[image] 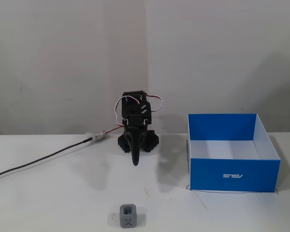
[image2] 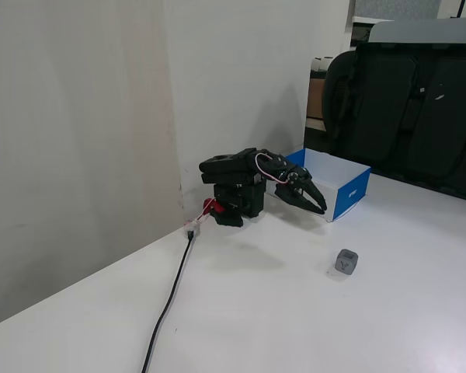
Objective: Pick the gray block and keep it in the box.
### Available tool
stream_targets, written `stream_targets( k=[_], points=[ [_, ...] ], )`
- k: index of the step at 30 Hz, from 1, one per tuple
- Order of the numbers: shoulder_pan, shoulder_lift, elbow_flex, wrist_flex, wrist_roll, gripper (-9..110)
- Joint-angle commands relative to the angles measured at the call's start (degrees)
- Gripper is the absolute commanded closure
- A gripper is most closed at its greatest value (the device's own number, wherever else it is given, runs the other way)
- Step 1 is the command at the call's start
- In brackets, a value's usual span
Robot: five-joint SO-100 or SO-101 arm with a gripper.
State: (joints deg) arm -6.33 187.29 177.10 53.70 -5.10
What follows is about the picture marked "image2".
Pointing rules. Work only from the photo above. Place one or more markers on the black office chair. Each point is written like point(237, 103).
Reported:
point(404, 112)

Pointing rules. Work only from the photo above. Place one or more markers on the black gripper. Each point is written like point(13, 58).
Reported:
point(295, 189)

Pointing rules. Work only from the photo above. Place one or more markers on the white paper cups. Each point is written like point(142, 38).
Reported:
point(321, 64)

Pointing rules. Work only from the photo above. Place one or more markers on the blue and white cardboard box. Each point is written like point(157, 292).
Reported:
point(349, 192)

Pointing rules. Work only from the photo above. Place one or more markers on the brown cardboard box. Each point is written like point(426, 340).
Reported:
point(315, 99)

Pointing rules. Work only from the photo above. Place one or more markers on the gray letter block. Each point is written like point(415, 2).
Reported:
point(347, 263)

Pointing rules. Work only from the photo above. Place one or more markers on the red clamp knob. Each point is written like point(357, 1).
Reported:
point(211, 205)

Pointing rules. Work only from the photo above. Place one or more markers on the gray chair headrest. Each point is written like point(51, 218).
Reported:
point(423, 31)

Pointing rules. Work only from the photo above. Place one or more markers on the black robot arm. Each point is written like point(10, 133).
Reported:
point(233, 171)

